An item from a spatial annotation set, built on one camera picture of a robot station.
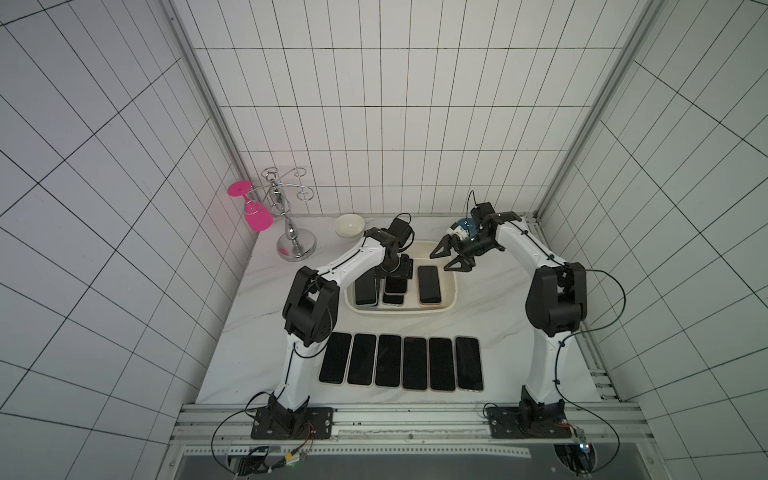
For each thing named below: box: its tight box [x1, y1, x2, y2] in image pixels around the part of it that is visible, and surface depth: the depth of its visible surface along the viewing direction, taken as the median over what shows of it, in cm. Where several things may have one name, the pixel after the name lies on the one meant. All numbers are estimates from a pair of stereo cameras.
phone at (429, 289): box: [418, 265, 442, 306], surface depth 97 cm
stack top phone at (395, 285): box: [384, 276, 408, 295], surface depth 92 cm
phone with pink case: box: [402, 337, 427, 390], surface depth 85 cm
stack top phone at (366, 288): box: [355, 267, 378, 305], surface depth 96 cm
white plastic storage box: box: [344, 241, 458, 315], surface depth 96 cm
